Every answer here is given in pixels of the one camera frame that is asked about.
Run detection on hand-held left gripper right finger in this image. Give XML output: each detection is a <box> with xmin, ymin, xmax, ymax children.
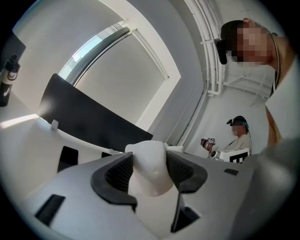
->
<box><xmin>165</xmin><ymin>150</ymin><xmax>258</xmax><ymax>240</ymax></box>

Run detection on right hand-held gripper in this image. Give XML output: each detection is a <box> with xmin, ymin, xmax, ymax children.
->
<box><xmin>211</xmin><ymin>148</ymin><xmax>252</xmax><ymax>164</ymax></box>

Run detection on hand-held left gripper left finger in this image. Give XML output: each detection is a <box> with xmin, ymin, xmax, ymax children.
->
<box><xmin>23</xmin><ymin>151</ymin><xmax>150</xmax><ymax>240</ymax></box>

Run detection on white glossy object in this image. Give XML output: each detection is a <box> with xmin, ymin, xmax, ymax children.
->
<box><xmin>125</xmin><ymin>140</ymin><xmax>175</xmax><ymax>197</ymax></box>

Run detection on person's head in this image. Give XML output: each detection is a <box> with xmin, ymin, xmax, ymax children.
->
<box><xmin>221</xmin><ymin>18</ymin><xmax>279</xmax><ymax>69</ymax></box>

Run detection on white roller blind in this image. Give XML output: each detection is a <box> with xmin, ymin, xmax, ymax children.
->
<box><xmin>76</xmin><ymin>28</ymin><xmax>182</xmax><ymax>133</ymax></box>

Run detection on window pane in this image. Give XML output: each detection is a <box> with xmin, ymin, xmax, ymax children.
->
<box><xmin>58</xmin><ymin>27</ymin><xmax>130</xmax><ymax>82</ymax></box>

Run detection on black and white water bottle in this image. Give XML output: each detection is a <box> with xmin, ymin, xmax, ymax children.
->
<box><xmin>0</xmin><ymin>53</ymin><xmax>21</xmax><ymax>107</ymax></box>

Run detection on white neck cable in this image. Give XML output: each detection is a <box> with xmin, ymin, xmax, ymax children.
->
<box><xmin>270</xmin><ymin>33</ymin><xmax>282</xmax><ymax>96</ymax></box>

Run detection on white wall pipes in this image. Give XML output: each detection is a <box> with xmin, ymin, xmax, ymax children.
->
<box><xmin>185</xmin><ymin>0</ymin><xmax>227</xmax><ymax>97</ymax></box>

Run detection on black head camera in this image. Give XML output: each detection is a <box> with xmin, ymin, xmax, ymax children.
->
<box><xmin>213</xmin><ymin>37</ymin><xmax>228</xmax><ymax>66</ymax></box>

